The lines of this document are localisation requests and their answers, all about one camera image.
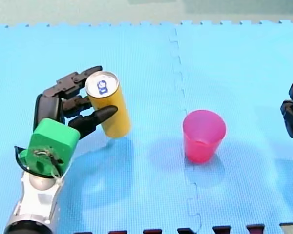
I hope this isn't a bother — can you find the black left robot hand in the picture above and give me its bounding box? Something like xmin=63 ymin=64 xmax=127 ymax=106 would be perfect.
xmin=33 ymin=65 xmax=119 ymax=140

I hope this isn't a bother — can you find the yellow drink can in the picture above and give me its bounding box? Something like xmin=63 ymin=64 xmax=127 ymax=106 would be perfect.
xmin=84 ymin=71 xmax=132 ymax=139

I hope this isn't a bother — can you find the pink plastic cup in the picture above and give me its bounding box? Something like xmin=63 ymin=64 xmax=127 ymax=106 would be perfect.
xmin=182 ymin=109 xmax=227 ymax=164

